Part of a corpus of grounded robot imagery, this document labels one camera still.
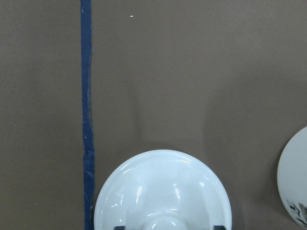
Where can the white enamel mug blue rim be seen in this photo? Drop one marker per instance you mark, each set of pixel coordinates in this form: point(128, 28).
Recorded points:
point(292, 177)

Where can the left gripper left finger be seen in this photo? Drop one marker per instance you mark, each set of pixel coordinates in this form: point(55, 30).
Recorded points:
point(119, 228)

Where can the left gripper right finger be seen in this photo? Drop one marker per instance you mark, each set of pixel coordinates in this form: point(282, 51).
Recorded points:
point(219, 227)

